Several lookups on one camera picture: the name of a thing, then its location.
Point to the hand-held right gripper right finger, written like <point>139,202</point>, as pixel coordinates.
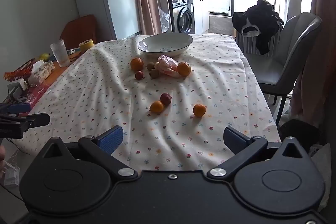
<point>233,138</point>

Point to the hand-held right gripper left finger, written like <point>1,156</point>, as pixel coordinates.
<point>111,138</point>

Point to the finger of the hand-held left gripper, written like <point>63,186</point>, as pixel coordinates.
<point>36,120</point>
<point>18,107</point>

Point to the small orange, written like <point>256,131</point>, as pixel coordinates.
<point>156,106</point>
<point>199,110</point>

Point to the large orange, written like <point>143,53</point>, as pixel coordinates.
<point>137,64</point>
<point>184,68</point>

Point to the white ceramic bowl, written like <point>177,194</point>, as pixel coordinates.
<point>165,44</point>

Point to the person's left hand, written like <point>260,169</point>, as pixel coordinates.
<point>1,157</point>

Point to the red plastic wrapper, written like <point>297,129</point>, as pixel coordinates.
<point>36,95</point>

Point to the small white box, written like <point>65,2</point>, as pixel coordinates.
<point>20,85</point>

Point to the red snack packet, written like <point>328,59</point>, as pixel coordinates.
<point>14,75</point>

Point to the floral white tablecloth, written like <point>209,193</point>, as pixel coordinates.
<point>105,98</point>

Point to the white plastic box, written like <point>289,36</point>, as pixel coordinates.
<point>10,174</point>

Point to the red mesh basket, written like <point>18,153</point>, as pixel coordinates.
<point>26,64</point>

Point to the floral tissue pack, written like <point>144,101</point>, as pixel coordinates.
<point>42,70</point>

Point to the yellow fruit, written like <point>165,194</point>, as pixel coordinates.
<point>44,56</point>

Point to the dark fuzzy cloth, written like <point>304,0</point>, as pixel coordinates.
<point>296,132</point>

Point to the clear drinking glass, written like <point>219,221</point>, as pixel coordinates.
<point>60,53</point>

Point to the yellow tape roll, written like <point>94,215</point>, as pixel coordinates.
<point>86,46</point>

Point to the brown chair back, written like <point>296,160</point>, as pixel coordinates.
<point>78,29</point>

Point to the grey padded chair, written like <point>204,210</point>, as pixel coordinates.
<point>291,56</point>

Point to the grey low cabinet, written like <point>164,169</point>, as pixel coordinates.
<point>220,22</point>

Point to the black garment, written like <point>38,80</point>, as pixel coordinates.
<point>260,22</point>

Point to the small dark bottle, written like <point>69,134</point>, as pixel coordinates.
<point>229,12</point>

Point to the white kitchen cabinet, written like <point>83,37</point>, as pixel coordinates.
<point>203,11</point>

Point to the grey washing machine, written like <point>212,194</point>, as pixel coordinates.
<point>182,15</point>

